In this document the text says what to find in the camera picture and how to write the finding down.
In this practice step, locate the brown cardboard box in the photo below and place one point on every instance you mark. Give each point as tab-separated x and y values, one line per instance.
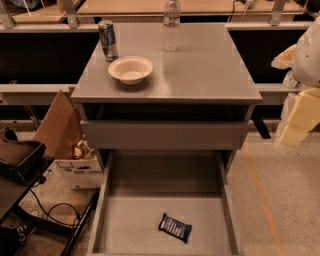
60	129

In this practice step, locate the blue silver energy drink can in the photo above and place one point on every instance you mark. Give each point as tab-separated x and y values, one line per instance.
108	40

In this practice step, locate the white printed cardboard box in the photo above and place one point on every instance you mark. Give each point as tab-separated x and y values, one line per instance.
81	173

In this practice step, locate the closed grey top drawer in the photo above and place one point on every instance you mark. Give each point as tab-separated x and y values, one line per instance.
167	135

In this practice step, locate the clear plastic water bottle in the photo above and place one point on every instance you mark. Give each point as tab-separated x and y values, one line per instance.
171	23

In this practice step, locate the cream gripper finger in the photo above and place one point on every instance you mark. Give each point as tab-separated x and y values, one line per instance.
285	59
300	115

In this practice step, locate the black cart with tray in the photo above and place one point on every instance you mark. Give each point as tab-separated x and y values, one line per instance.
22	164

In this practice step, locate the grey metal shelf rail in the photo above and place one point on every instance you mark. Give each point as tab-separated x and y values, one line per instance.
33	94

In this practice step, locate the wooden back table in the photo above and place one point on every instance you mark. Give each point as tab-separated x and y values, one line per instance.
54	11

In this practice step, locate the white paper bowl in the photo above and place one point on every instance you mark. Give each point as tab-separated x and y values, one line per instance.
130	70

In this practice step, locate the open grey middle drawer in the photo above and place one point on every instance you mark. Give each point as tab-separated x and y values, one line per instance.
140	186

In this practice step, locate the blue rxbar snack bar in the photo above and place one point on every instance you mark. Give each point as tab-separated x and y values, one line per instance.
175	228

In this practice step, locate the left hand sanitizer bottle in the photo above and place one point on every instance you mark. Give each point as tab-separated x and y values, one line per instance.
289	80

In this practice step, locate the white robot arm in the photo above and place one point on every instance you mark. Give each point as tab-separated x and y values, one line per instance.
306	59

